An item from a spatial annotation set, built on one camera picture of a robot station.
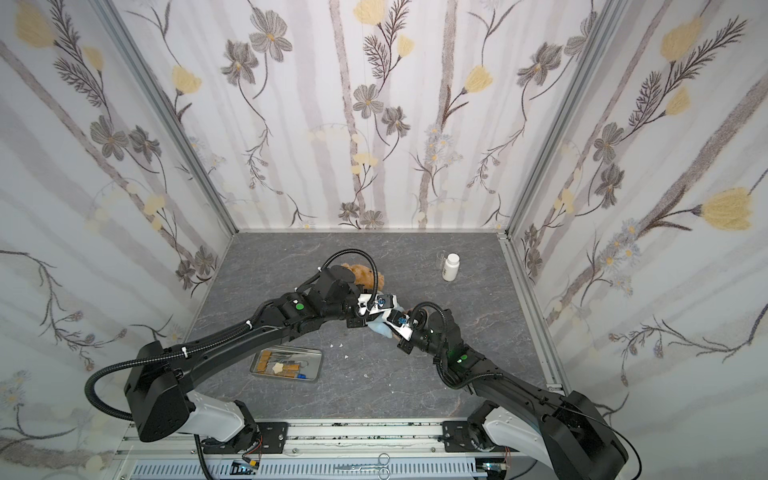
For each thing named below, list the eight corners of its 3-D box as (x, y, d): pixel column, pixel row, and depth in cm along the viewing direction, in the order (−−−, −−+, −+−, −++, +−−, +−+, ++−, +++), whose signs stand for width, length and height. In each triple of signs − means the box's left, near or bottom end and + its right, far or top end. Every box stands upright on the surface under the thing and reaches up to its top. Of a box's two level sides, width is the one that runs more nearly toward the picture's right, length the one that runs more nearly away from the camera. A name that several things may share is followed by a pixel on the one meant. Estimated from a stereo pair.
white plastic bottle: (443, 281, 108) (447, 265, 100) (441, 269, 111) (445, 253, 104) (455, 281, 108) (460, 265, 100) (453, 269, 111) (458, 253, 104)
